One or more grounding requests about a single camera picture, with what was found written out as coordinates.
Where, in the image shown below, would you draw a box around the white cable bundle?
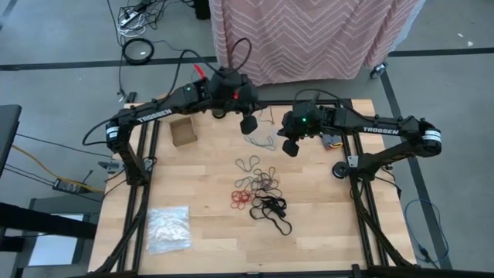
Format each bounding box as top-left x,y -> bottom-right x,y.
117,13 -> 148,39

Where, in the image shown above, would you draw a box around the round black-rimmed lens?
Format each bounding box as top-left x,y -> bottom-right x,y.
121,37 -> 155,66

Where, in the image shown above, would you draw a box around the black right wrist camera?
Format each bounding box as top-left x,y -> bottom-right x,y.
281,138 -> 300,158

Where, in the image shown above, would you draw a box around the black aluminium table frame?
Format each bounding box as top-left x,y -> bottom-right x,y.
88,98 -> 420,278

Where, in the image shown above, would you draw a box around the clear plastic bag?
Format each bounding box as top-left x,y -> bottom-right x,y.
243,104 -> 282,153

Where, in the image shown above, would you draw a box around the white power strip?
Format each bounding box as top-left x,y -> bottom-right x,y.
118,10 -> 139,27

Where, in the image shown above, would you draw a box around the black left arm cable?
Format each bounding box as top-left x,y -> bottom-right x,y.
167,37 -> 253,102

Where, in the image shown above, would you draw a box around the black rubber bands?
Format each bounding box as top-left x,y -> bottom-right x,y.
249,195 -> 293,236

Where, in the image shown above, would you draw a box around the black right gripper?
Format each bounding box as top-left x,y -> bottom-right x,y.
276,100 -> 332,140

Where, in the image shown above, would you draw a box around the red rubber bands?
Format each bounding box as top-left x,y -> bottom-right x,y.
230,188 -> 254,211

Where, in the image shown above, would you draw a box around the blue cable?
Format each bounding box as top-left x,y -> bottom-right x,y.
404,198 -> 451,267

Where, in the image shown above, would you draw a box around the black desk corner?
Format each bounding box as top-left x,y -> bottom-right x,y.
0,103 -> 22,178

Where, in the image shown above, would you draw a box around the black power adapter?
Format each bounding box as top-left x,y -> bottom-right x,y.
52,178 -> 84,194

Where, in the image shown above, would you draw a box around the black metal cart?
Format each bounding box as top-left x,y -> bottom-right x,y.
0,197 -> 103,278

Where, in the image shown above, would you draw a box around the black floor cable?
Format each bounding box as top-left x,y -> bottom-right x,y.
15,133 -> 113,158

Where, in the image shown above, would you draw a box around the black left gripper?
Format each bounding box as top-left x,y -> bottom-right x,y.
210,68 -> 259,117

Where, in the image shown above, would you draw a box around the black tape roll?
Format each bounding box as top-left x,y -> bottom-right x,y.
332,161 -> 350,179

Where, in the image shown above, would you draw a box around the stack of clear plastic bags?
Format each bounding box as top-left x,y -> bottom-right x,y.
145,205 -> 193,256

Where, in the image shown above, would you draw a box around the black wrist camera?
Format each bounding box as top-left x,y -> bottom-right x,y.
281,138 -> 300,158
239,114 -> 259,136

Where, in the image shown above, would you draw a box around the yellow cable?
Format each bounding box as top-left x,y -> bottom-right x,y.
11,144 -> 105,193

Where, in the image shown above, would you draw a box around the black box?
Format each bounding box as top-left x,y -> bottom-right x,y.
192,0 -> 211,20

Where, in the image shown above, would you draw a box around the pink chevron cloth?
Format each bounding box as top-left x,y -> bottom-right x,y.
208,0 -> 427,88

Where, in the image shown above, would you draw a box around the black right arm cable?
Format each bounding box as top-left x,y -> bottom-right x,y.
295,88 -> 371,120

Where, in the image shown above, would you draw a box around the black arm base cable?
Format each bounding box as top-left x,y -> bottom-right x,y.
82,117 -> 113,147

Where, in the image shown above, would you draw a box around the small open cardboard box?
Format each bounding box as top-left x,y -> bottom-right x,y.
168,116 -> 199,148

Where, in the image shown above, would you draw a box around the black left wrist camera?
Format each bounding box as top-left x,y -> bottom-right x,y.
239,114 -> 259,136

